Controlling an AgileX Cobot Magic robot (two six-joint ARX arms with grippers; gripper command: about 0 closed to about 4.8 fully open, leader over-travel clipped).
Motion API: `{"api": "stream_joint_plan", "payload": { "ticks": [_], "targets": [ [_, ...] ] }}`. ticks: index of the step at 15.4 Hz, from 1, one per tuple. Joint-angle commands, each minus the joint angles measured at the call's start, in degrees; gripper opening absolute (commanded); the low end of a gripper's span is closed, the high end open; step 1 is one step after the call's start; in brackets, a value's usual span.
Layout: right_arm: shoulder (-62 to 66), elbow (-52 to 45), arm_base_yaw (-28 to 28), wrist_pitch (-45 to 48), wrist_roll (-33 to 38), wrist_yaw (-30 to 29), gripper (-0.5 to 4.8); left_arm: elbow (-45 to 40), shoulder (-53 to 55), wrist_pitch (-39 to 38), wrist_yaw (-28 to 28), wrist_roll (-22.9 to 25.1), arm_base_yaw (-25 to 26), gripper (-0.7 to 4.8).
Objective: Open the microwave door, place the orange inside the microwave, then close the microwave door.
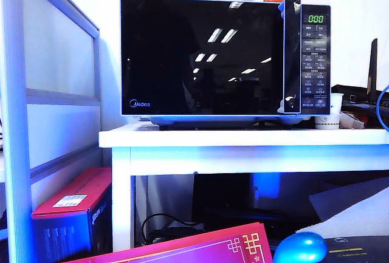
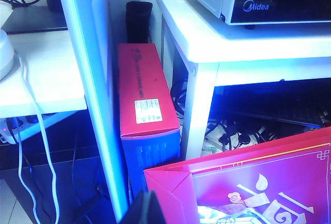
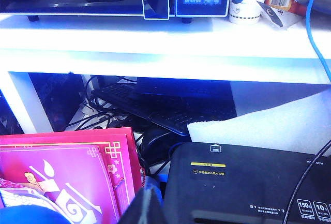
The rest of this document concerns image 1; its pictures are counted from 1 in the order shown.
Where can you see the grey cardboard sheet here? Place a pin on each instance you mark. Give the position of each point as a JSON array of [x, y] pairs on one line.
[[349, 193]]

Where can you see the blue egg-shaped ball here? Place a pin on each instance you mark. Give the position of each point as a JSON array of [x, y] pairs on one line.
[[299, 247]]

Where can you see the white and red packet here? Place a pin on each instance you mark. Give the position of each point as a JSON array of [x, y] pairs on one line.
[[349, 120]]

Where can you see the plain white cup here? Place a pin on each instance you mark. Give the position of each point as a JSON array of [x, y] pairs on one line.
[[336, 103]]

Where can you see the white office partition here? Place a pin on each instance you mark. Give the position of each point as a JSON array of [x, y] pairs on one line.
[[57, 62]]

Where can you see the pink gift box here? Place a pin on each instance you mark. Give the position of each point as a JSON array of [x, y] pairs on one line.
[[182, 247]]

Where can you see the black Midea microwave oven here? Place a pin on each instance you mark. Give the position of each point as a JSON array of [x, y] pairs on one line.
[[316, 62]]

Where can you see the white table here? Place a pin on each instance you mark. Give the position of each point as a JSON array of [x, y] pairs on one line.
[[243, 138]]

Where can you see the printed paper cup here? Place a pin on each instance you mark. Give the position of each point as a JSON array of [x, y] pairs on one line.
[[326, 121]]

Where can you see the black router with antenna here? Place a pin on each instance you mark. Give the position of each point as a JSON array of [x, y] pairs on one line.
[[349, 90]]

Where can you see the red and black carton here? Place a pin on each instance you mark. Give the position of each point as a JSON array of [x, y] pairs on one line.
[[70, 193]]

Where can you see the black glass microwave door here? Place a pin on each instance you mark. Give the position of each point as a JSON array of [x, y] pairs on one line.
[[197, 62]]

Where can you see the black paper shredder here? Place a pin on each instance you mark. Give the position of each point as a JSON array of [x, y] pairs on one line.
[[358, 251]]

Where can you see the white foam sheet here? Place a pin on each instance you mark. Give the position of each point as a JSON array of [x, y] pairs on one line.
[[358, 217]]

